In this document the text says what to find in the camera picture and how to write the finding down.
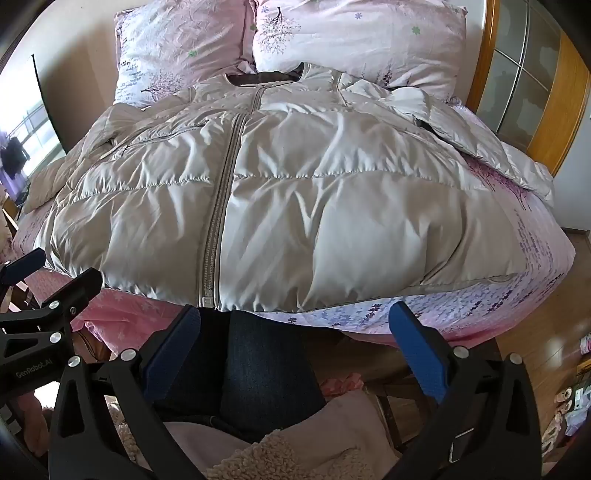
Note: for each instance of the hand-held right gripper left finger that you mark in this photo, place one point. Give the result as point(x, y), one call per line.
point(171, 357)

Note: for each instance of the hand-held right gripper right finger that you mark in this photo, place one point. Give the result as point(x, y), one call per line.
point(418, 357)

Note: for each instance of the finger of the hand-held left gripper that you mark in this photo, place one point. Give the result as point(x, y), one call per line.
point(76, 284)
point(25, 264)

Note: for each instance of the beige puffer jacket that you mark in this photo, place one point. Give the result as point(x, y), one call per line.
point(300, 203)

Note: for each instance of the dark wooden stool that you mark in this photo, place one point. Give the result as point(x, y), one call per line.
point(392, 408)

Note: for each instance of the pink fluffy slipper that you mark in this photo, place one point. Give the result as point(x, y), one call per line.
point(339, 384)

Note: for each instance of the person's legs in dark jeans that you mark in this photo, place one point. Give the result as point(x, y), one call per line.
point(263, 369)

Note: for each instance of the hanging dark garment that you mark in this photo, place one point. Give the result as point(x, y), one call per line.
point(14, 154)

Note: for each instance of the bright window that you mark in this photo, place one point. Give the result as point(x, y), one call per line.
point(39, 124)

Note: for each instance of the cream fleece garment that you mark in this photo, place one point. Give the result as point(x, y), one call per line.
point(286, 452)

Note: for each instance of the pink floral bedsheet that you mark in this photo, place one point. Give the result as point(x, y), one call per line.
point(531, 258)

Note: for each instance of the pile of small floor clutter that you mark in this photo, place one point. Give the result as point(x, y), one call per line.
point(570, 397)

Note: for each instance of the pink floral pillow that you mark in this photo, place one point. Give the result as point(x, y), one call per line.
point(180, 50)
point(369, 41)

